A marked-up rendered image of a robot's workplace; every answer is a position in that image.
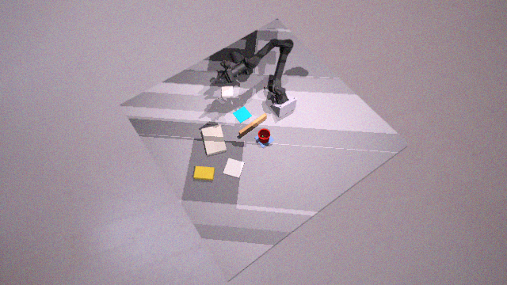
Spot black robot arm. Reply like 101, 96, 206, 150
220, 39, 293, 105

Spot yellow rectangular block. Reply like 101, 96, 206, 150
194, 166, 215, 181

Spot dark red cup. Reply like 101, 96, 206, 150
258, 129, 270, 143

